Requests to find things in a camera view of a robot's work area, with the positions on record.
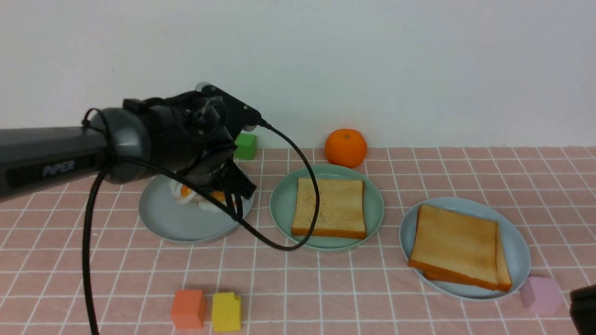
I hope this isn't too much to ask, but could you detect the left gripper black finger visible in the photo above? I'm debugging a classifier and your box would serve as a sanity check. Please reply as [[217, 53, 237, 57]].
[[219, 158, 256, 217]]

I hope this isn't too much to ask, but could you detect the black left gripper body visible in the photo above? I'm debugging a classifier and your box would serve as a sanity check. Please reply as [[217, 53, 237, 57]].
[[140, 91, 233, 187]]

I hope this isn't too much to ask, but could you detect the toast slice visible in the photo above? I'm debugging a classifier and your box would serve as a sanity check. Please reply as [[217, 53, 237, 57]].
[[408, 204, 512, 291], [423, 271, 468, 285], [290, 178, 367, 240]]

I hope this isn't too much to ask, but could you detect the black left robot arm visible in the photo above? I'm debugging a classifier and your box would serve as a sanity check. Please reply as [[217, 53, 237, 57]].
[[0, 85, 262, 200]]

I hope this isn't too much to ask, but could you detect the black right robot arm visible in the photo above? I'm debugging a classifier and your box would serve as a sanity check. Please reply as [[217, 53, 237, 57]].
[[569, 285, 596, 335]]

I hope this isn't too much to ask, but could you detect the green cube block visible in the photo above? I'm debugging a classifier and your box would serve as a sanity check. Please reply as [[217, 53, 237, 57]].
[[234, 132, 257, 161]]

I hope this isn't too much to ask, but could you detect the green centre plate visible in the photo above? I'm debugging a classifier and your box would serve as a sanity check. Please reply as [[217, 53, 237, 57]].
[[270, 165, 385, 252]]

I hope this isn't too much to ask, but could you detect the grey-blue egg plate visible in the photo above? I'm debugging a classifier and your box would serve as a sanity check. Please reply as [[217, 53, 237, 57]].
[[138, 175, 240, 243]]

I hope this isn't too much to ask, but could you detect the orange tangerine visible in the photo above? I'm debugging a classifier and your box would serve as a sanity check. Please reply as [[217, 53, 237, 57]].
[[324, 128, 368, 168]]

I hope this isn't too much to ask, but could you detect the yellow block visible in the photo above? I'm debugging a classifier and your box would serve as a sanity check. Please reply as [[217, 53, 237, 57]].
[[211, 292, 242, 333]]

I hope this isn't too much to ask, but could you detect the orange cube block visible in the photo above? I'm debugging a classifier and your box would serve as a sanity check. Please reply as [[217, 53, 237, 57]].
[[170, 290, 207, 329]]

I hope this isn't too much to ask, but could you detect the pink block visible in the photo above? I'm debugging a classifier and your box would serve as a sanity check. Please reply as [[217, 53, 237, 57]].
[[520, 276, 564, 315]]

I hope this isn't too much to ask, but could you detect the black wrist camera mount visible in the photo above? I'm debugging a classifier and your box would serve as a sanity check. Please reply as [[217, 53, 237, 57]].
[[195, 82, 262, 136]]

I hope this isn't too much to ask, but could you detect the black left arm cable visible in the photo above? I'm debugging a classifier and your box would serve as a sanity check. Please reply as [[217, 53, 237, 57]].
[[82, 108, 321, 335]]

